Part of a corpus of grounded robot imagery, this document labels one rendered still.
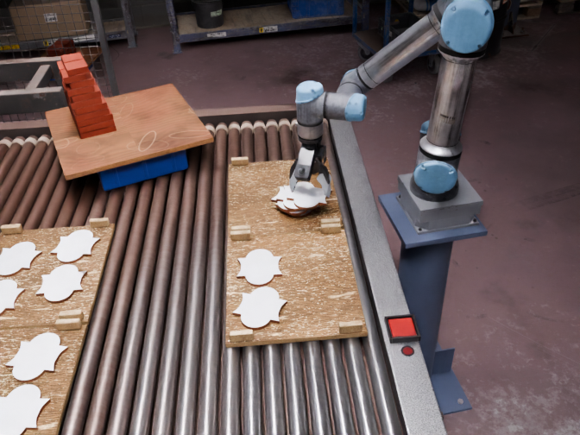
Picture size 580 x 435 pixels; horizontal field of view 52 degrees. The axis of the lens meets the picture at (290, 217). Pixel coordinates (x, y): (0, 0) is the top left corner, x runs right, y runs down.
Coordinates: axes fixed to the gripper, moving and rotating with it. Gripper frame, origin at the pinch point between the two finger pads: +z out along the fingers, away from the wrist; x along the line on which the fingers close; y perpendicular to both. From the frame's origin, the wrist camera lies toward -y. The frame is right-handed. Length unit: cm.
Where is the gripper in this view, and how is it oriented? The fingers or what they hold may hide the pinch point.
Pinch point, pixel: (309, 194)
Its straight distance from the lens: 184.7
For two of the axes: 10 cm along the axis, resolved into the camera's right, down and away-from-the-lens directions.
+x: -9.6, -1.5, 2.6
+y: 2.9, -5.9, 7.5
